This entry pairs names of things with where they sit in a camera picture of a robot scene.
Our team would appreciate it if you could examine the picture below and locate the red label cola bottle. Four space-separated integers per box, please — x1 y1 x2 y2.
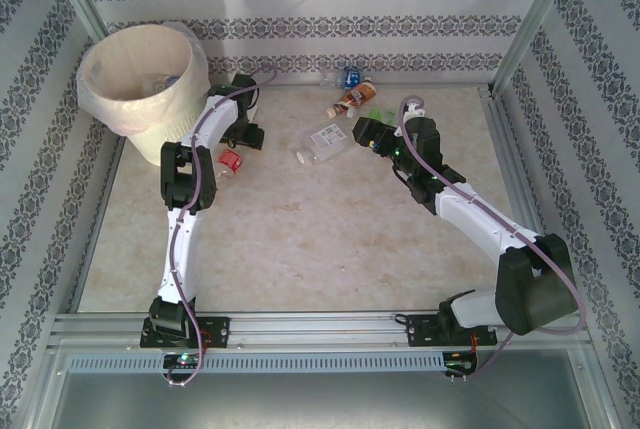
214 148 246 180

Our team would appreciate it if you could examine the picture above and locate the green label soda water bottle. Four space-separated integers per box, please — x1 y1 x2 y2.
347 107 399 126

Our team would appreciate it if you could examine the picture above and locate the white plastic waste bin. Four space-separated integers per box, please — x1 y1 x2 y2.
77 23 209 168

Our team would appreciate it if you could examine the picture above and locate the translucent plastic bin liner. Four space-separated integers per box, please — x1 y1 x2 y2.
77 20 209 136

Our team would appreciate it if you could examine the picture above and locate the square clear bottle white label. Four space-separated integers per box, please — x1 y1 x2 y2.
295 121 359 166

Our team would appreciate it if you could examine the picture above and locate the brown label bottle tan cap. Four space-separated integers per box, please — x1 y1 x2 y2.
325 81 379 118

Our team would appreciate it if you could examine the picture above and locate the crushed clear bottle blue label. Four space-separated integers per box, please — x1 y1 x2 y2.
319 67 364 90

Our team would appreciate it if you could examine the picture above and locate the right circuit board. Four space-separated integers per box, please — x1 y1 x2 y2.
444 351 479 378

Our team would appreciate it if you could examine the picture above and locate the circuit board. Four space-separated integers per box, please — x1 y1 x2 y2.
163 353 206 370
444 351 479 378

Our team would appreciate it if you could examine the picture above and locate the left circuit board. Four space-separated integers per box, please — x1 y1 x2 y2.
163 353 206 370

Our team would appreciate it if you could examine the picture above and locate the grey metal panel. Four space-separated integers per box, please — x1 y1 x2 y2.
29 348 614 429

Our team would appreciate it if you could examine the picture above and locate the right aluminium side rail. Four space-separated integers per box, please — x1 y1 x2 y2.
477 86 544 235

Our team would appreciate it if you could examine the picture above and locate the aluminium side rail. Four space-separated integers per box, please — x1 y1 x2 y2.
67 133 126 315
477 86 544 235

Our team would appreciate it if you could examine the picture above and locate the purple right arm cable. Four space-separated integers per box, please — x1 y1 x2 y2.
398 94 586 381

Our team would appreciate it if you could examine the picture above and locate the left aluminium side rail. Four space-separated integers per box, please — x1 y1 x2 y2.
67 133 126 315

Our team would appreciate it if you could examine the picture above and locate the right aluminium frame post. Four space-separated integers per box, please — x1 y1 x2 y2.
492 0 584 93

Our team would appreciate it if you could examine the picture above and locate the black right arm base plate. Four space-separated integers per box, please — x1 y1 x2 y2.
404 312 499 348

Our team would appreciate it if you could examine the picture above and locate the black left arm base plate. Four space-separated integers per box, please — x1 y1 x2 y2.
139 316 231 350

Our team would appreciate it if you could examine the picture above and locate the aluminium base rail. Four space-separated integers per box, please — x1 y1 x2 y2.
47 311 589 353

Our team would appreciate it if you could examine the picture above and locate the grey slotted cable duct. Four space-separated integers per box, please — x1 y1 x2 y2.
64 352 446 374

